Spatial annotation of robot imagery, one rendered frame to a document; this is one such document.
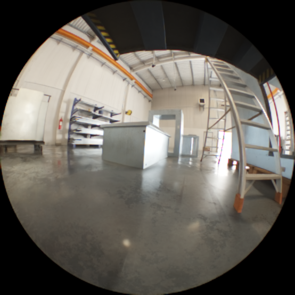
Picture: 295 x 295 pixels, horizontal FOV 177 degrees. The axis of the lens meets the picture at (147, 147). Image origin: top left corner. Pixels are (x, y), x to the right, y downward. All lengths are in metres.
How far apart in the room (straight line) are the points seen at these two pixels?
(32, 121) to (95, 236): 2.90
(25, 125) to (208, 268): 3.28
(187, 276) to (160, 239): 0.19
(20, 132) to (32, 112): 0.59
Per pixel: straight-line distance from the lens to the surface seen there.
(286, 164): 1.40
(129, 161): 1.43
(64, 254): 0.43
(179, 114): 3.21
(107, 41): 0.54
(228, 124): 11.90
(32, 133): 2.96
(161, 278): 0.37
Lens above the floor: 0.36
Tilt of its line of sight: 3 degrees down
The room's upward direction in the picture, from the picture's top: 4 degrees clockwise
